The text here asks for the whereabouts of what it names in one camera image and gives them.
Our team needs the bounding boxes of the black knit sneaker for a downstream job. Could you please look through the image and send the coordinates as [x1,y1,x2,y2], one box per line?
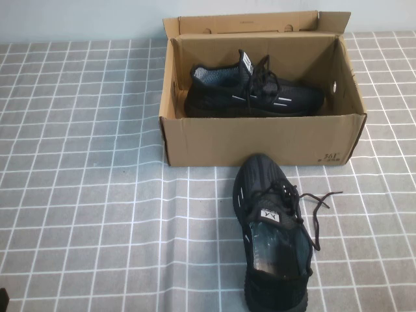
[184,49,326,118]
[232,153,344,312]

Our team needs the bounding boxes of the clear plastic shoe filler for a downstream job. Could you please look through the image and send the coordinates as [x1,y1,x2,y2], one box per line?
[248,220,311,280]

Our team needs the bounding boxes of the brown cardboard shoe box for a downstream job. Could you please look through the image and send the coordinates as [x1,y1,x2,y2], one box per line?
[158,10,368,167]

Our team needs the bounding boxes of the grey white-grid tablecloth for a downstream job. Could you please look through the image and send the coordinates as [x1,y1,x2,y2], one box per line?
[0,31,416,312]

